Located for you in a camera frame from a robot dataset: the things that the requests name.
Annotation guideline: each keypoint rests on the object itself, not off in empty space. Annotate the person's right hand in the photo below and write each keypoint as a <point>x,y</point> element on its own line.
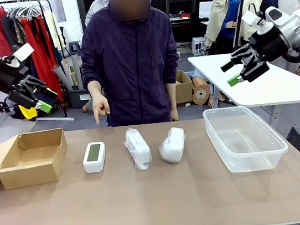
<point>99,102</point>

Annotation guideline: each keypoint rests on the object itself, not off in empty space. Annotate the person in purple jacket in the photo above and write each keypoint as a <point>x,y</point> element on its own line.
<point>132,64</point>

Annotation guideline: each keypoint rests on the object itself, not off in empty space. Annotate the cream paper roll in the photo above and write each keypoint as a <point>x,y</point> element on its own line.
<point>68,70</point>

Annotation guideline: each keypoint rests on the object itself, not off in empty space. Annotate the clear plastic container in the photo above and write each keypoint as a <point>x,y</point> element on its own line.
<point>257,163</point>

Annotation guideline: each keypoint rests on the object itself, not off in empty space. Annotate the small grey step stool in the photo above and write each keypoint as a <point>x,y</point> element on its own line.
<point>74,47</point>

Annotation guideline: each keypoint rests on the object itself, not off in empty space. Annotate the brown cardboard carton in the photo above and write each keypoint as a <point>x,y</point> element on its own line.
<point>183,89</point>

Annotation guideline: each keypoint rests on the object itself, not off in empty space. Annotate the black light stand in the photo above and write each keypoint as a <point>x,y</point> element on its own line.
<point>240,13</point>

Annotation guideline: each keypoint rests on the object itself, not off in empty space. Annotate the long bubble-wrapped clock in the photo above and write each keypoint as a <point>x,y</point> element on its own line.
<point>138,150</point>

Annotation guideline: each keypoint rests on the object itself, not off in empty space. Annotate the mannequin lying on floor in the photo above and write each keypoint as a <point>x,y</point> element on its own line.
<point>199,73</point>

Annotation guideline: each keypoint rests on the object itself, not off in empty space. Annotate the person's left hand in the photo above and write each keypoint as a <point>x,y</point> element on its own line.
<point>174,114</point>

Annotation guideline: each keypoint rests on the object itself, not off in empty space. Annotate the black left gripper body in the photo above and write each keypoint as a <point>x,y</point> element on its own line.
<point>12,77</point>

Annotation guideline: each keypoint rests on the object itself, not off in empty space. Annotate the black hanging garment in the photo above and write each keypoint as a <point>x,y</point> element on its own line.
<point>11,34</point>

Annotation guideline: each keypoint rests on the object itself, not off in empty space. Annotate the metal floor bar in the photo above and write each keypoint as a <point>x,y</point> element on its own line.
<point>56,119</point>

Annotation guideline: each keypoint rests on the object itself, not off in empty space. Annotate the open brown cardboard box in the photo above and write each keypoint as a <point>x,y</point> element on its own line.
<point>27,174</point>

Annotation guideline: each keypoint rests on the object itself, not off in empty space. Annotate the white monitor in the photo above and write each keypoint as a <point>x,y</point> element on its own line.
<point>205,9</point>

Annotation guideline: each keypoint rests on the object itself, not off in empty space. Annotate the grey paper roll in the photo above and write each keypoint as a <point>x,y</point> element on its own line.
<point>62,78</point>

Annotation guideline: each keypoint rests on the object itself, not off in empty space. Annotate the tall grey tube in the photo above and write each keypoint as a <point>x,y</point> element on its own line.
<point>77,69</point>

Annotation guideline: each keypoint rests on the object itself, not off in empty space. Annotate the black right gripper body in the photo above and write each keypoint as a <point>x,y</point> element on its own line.
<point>269,44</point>

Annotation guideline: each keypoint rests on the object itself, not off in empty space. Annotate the short bubble-wrapped clock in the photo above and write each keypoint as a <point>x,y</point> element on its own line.
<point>172,148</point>

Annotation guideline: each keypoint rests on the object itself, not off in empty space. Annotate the mannequin beige coat blue shirt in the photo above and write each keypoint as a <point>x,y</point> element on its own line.
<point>222,10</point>

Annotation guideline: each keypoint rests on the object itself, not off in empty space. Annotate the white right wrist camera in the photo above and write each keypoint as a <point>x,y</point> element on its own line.
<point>250,18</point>

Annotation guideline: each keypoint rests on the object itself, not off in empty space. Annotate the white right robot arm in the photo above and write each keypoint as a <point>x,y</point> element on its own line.
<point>291,25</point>

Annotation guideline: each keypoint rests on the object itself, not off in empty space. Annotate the dark plastic bin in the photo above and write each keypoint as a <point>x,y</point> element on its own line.
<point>76,99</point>

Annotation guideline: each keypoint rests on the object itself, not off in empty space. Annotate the long red hanging dress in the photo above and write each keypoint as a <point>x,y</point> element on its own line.
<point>40,55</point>

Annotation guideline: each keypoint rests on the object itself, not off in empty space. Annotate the mannequin leg grey sock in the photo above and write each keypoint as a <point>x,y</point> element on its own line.
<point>87,105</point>

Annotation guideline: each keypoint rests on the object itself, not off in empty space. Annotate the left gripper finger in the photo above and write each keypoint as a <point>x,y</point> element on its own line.
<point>40,86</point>
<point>23,98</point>

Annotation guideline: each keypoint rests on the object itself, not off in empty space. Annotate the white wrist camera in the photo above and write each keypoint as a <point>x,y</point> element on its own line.
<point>250,18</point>
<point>22,52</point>

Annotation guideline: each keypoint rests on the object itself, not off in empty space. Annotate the person's left forearm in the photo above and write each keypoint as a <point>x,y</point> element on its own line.
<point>171,95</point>

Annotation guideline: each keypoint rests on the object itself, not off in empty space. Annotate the white side table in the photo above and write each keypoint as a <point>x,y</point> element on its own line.
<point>261,88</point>

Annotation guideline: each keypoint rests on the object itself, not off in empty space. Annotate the white unwrapped digital clock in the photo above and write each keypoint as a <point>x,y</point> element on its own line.
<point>93,154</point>

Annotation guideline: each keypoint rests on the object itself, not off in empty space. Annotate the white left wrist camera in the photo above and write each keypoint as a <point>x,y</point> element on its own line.
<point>22,52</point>

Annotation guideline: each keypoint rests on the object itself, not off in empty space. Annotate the white floor box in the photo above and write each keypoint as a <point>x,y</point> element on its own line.
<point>198,45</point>

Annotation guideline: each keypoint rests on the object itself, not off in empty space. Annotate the cream hanging garment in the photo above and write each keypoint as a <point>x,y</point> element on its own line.
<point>52,34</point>

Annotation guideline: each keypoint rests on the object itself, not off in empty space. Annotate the black clothes rack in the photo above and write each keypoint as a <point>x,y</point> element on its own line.
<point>59,75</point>

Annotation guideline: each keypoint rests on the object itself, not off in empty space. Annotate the bystander in grey hoodie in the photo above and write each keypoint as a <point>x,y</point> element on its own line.
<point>93,9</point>

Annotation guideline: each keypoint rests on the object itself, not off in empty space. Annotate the yellow cloth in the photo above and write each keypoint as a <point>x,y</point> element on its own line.
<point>28,112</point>

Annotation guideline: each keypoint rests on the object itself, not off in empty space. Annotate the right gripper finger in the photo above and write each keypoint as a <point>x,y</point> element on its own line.
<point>238,56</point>
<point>254,68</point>

